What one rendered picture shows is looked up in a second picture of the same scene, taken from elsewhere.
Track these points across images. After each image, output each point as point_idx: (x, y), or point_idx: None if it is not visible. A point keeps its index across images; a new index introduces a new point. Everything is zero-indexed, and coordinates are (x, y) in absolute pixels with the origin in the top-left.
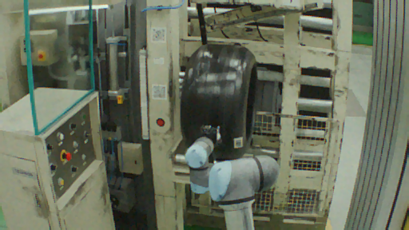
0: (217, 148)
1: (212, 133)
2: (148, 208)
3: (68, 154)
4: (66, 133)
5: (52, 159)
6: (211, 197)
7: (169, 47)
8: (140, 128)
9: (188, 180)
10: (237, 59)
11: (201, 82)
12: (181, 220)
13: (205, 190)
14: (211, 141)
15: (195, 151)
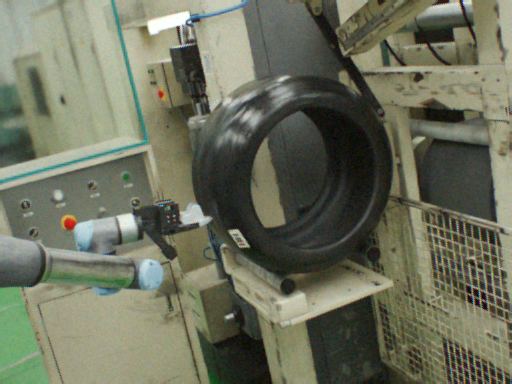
0: (230, 245)
1: (154, 211)
2: (319, 345)
3: (66, 220)
4: (78, 194)
5: (36, 222)
6: (478, 366)
7: (217, 82)
8: (284, 211)
9: (244, 295)
10: (251, 97)
11: (202, 136)
12: (306, 373)
13: (99, 292)
14: (132, 221)
15: (75, 227)
